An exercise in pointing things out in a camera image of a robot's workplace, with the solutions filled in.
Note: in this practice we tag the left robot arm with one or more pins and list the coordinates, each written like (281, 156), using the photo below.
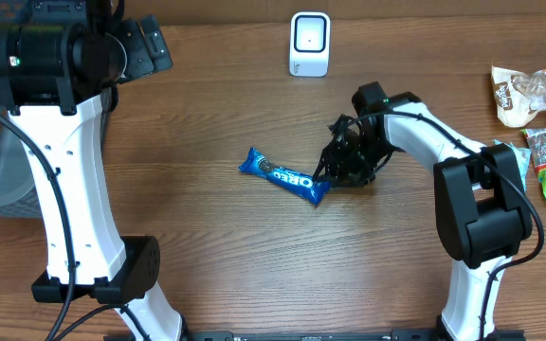
(59, 75)

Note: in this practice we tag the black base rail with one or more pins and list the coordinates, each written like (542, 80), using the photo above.
(396, 335)

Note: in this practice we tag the white barcode scanner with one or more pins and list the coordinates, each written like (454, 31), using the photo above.
(309, 47)

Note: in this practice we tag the blue Oreo cookie pack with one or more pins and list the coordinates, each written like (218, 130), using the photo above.
(298, 183)

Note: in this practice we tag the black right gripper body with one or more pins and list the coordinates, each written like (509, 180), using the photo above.
(353, 159)

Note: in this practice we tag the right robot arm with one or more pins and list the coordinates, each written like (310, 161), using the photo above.
(482, 214)

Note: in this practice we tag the teal snack packet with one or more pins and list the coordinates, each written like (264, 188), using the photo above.
(523, 156)

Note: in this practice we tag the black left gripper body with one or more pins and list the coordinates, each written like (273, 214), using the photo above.
(143, 58)

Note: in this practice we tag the beige paper pouch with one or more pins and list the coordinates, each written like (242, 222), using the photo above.
(519, 96)

